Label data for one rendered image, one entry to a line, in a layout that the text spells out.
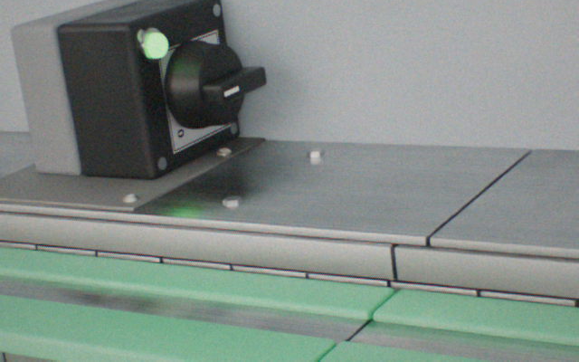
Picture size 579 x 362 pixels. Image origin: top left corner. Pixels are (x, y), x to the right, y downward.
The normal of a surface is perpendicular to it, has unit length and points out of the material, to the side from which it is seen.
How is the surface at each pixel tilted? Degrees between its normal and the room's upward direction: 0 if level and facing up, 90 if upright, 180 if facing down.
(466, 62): 0
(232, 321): 90
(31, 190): 90
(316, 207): 90
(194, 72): 32
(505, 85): 0
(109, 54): 0
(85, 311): 90
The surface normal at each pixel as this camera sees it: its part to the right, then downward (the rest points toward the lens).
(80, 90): -0.51, 0.30
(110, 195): -0.13, -0.95
